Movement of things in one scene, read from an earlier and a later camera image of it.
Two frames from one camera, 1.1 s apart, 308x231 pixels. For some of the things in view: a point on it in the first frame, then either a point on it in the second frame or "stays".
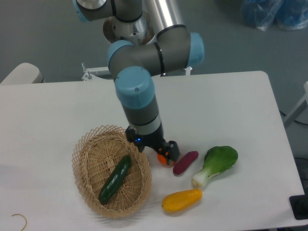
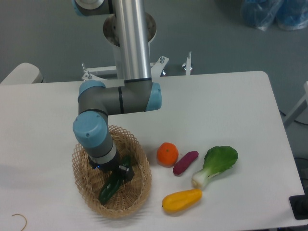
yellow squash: (180, 200) stays
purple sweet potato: (184, 161) stays
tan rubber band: (26, 224) stays
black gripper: (156, 141) → (126, 172)
